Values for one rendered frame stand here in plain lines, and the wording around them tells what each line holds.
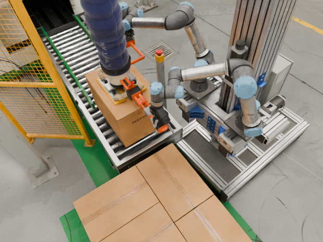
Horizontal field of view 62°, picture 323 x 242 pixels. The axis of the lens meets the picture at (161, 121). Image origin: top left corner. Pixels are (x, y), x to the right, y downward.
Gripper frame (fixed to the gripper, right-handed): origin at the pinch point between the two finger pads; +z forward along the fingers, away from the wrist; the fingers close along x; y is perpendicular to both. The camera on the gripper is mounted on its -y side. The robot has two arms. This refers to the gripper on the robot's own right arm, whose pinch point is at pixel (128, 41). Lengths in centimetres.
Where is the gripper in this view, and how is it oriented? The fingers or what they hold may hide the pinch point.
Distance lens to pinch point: 244.5
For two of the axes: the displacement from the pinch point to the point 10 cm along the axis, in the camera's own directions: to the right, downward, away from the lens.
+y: 5.5, 6.6, -5.1
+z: 0.6, 5.8, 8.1
